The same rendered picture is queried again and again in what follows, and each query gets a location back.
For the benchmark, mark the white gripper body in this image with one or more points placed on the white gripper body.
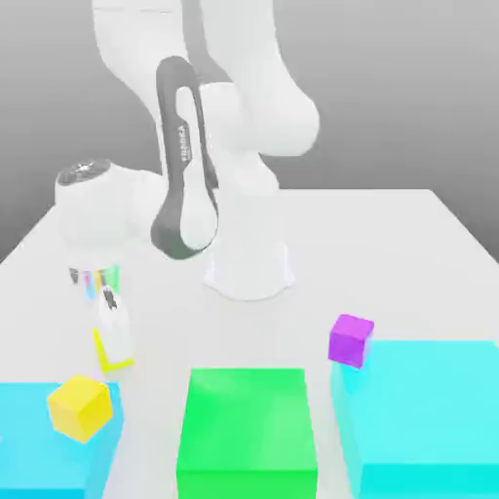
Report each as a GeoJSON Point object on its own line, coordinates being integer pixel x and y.
{"type": "Point", "coordinates": [116, 335]}

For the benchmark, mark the small yellow cube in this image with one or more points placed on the small yellow cube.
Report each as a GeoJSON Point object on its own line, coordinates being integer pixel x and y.
{"type": "Point", "coordinates": [80, 409]}
{"type": "Point", "coordinates": [98, 347]}

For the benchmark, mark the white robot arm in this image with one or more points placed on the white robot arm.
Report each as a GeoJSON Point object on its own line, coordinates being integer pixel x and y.
{"type": "Point", "coordinates": [241, 218]}

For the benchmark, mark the small purple cube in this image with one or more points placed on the small purple cube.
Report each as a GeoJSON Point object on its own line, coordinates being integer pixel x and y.
{"type": "Point", "coordinates": [349, 343]}

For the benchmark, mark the large sky blue box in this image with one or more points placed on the large sky blue box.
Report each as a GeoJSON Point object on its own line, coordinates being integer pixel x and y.
{"type": "Point", "coordinates": [31, 464]}

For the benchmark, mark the large green box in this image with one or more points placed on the large green box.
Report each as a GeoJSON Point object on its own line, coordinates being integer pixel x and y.
{"type": "Point", "coordinates": [245, 429]}

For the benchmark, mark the large cyan box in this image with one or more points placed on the large cyan box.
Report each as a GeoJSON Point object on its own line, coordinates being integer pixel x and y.
{"type": "Point", "coordinates": [421, 413]}

